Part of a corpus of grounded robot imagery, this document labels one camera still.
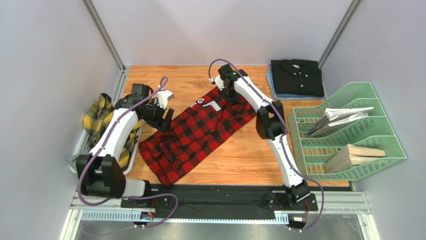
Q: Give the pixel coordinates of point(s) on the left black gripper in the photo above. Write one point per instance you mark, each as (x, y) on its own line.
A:
(163, 125)

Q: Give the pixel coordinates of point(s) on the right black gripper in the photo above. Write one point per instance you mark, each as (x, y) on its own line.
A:
(229, 98)

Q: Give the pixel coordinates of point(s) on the red black plaid shirt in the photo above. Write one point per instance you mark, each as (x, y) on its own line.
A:
(195, 133)

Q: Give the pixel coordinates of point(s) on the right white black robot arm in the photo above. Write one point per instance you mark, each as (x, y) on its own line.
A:
(270, 126)

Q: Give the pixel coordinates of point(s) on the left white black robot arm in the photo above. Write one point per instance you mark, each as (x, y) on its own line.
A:
(99, 172)

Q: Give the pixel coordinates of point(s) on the white paper stack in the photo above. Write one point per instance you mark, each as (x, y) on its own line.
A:
(334, 119)

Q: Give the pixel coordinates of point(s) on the folded blue shirt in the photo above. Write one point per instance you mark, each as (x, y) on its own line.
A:
(286, 96)

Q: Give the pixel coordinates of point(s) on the yellow plaid shirt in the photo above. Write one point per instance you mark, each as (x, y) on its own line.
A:
(96, 121)

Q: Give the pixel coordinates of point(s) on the folded black shirt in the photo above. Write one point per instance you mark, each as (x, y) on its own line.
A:
(297, 76)

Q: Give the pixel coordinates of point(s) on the white plastic basket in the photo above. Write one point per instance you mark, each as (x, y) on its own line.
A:
(83, 146)

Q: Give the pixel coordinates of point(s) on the grey shirt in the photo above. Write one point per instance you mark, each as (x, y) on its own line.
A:
(71, 161)

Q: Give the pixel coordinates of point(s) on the green file organizer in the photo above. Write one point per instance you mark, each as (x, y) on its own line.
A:
(373, 131)

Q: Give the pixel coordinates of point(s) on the wooden block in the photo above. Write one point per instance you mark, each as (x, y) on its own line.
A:
(350, 156)

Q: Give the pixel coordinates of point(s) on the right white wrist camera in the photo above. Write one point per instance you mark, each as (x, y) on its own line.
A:
(218, 82)

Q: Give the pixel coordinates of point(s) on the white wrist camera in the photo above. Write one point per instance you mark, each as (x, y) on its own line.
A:
(163, 97)
(218, 82)

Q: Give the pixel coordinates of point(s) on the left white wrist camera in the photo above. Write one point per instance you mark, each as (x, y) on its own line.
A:
(163, 97)

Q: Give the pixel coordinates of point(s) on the left aluminium corner post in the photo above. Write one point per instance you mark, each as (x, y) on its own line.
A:
(96, 18)

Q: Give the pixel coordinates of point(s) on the aluminium corner post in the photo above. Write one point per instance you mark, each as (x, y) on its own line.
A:
(96, 18)
(338, 33)

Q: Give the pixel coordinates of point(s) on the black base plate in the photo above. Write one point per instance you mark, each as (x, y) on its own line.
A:
(219, 202)

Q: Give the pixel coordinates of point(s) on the right aluminium corner post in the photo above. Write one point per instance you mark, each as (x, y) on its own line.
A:
(338, 33)

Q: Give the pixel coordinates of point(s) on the aluminium rail frame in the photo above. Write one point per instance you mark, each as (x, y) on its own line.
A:
(344, 215)

